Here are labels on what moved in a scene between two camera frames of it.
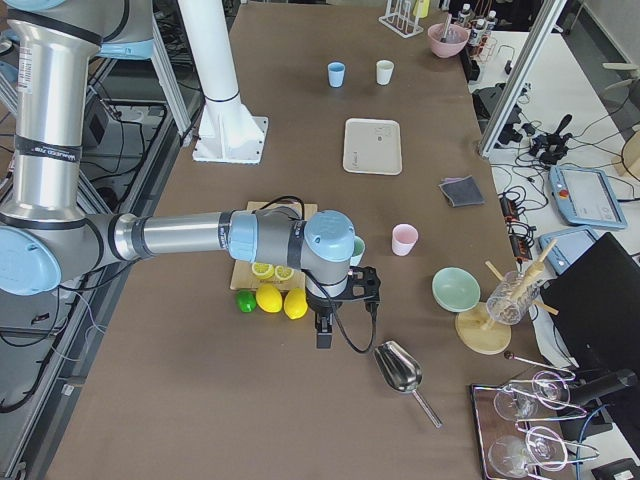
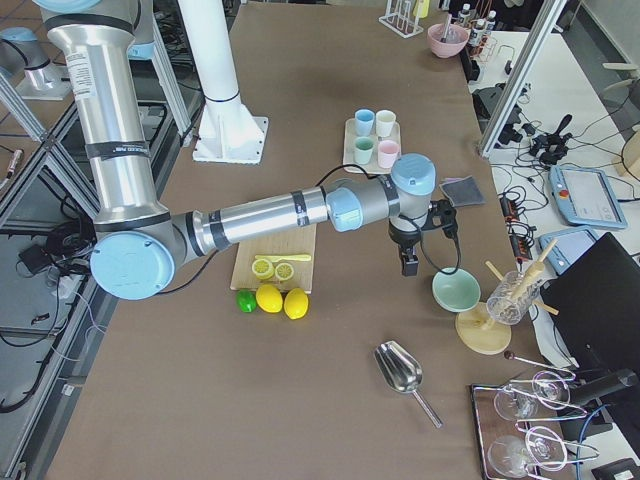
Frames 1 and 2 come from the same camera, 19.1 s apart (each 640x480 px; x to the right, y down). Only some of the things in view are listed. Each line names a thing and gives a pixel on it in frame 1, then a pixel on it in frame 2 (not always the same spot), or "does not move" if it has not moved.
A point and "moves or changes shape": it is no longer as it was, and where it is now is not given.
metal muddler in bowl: (449, 17) does not move
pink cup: (404, 239) moves or changes shape
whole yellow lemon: (269, 298) does not move
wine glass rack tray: (519, 426) does not move
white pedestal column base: (226, 133) does not move
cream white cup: (384, 70) → (385, 120)
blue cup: (336, 73) → (364, 120)
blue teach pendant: (586, 196) does not move
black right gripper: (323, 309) → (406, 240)
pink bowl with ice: (456, 39) does not move
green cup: (358, 251) → (363, 150)
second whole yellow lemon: (295, 303) does not move
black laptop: (598, 302) does not move
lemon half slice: (262, 270) does not move
